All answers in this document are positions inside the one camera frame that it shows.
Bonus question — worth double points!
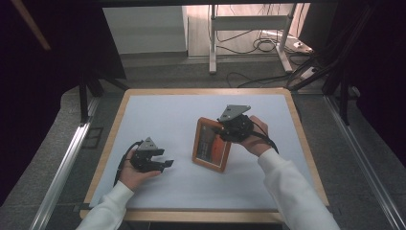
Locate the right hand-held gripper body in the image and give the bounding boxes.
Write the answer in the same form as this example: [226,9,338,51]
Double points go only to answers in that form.
[218,104,255,144]

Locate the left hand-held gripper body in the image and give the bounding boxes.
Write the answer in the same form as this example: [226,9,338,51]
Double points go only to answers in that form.
[129,137,161,173]

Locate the wooden picture frame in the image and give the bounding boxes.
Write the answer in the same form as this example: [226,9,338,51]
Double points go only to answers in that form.
[192,117,233,173]

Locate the person's left hand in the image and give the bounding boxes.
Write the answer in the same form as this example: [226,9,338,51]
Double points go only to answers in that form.
[118,149,163,193]

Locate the person's right hand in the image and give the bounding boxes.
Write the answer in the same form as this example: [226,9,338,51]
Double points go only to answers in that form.
[238,115,273,158]

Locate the black metal stand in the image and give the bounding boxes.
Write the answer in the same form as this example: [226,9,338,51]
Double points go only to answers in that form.
[77,68,131,125]
[286,5,379,127]

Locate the white power strip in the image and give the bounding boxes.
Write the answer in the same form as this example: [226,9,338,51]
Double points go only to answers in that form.
[299,66,320,81]
[292,40,314,54]

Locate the white cabinet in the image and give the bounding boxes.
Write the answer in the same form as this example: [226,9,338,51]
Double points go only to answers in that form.
[102,6,189,56]

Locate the wooden bar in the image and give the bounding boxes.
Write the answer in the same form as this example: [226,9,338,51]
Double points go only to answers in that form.
[11,0,53,52]

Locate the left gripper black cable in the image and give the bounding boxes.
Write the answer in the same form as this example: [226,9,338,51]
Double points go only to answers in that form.
[113,140,144,187]

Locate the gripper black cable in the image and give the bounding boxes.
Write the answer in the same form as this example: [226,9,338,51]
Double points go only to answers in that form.
[248,116,280,154]
[113,140,144,187]

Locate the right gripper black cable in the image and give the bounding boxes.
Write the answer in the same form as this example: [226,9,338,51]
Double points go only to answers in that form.
[248,116,280,154]

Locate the black floor cable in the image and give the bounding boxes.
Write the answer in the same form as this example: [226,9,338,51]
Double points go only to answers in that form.
[226,71,292,89]

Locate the aluminium floor rail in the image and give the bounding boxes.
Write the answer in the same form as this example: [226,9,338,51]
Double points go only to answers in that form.
[323,95,406,230]
[29,123,93,230]

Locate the tangled black floor cables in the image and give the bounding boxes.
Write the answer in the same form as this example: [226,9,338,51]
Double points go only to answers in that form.
[215,29,307,56]

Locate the white metal desk frame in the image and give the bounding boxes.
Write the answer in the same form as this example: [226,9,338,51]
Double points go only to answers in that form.
[209,3,298,75]

